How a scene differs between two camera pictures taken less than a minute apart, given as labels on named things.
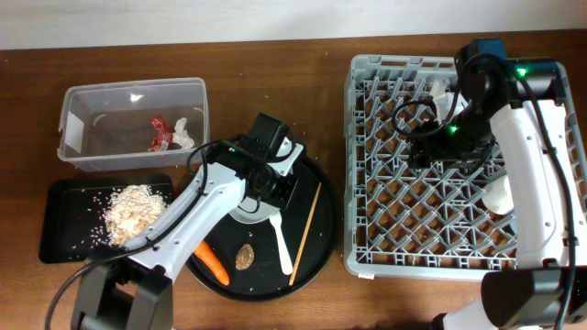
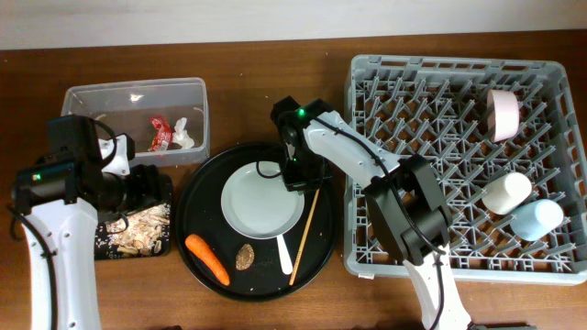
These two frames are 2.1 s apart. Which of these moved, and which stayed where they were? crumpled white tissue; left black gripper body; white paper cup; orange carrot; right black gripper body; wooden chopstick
Moved: right black gripper body; left black gripper body
Stayed: crumpled white tissue; white paper cup; wooden chopstick; orange carrot
